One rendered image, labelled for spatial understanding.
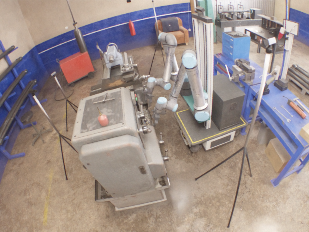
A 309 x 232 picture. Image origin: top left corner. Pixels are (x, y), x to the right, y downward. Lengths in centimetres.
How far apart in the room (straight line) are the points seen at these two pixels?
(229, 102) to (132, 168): 139
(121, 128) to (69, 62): 405
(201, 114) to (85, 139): 111
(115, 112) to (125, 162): 38
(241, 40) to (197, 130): 159
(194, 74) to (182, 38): 448
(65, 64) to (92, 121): 384
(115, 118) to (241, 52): 237
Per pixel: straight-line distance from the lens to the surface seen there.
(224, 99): 214
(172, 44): 201
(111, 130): 124
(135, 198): 210
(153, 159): 161
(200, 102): 172
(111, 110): 139
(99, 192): 212
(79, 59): 512
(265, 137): 277
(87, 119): 142
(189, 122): 257
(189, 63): 148
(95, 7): 624
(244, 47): 308
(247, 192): 242
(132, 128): 123
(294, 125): 208
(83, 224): 256
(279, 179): 245
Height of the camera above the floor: 215
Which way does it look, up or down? 42 degrees down
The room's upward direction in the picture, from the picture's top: 13 degrees counter-clockwise
